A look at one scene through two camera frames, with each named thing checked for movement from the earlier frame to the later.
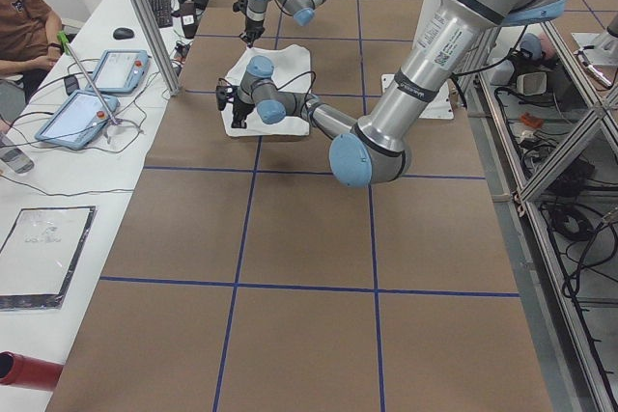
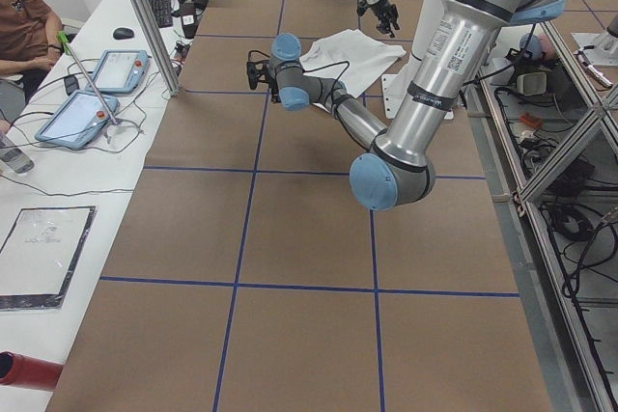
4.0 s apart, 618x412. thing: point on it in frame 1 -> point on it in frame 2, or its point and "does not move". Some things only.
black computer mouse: (123, 33) does not move
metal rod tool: (67, 49) does not move
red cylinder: (16, 370) does not move
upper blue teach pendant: (122, 70) does not move
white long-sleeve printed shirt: (292, 71) -> (352, 57)
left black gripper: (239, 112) -> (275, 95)
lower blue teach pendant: (77, 121) does not move
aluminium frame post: (145, 12) does not move
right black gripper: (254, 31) -> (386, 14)
